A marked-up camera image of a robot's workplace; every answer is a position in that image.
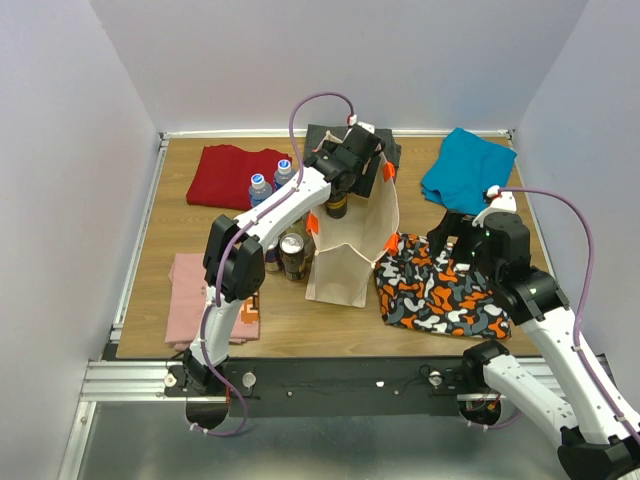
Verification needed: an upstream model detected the silver top can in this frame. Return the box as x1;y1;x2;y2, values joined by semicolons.
279;233;306;281
325;192;348;219

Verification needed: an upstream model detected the beige canvas tote bag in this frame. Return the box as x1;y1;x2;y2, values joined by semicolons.
304;126;399;308

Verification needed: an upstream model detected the blue cap bottle front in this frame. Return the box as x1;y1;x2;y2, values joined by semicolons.
273;159;296;190

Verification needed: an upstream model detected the blue cap water bottle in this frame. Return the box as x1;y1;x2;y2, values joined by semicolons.
249;173;273;208

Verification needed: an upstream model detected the red top can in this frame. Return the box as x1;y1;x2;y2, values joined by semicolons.
265;240;283;273

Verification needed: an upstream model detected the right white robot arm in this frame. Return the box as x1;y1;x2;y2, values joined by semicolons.
427;208;639;479

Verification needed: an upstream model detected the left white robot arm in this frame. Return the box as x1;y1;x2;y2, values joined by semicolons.
183;122;384;395

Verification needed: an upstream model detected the folded teal shirt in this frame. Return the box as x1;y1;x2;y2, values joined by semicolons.
421;128;517;215

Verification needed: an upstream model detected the orange camouflage folded garment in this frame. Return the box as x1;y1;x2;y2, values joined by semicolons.
374;233;512;340

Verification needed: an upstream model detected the folded dark grey garment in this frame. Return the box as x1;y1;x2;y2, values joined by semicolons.
303;124;401;168

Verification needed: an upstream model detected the folded red shirt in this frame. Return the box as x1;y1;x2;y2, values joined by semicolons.
186;145;292;211

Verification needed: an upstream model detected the folded pink graphic shirt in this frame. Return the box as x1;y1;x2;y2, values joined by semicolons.
165;253;260;351

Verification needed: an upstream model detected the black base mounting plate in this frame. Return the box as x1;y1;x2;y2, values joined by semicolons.
164;356;514;424

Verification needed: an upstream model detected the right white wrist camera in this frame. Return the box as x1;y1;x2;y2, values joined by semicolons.
472;185;517;227

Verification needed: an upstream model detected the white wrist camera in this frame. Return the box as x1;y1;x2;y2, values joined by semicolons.
472;185;517;227
347;114;376;134

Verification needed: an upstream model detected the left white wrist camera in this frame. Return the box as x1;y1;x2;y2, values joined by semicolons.
347;114;376;134

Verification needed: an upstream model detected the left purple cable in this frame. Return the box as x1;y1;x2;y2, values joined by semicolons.
197;92;357;371

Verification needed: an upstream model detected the aluminium table frame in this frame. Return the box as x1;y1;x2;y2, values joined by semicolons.
61;133;565;479

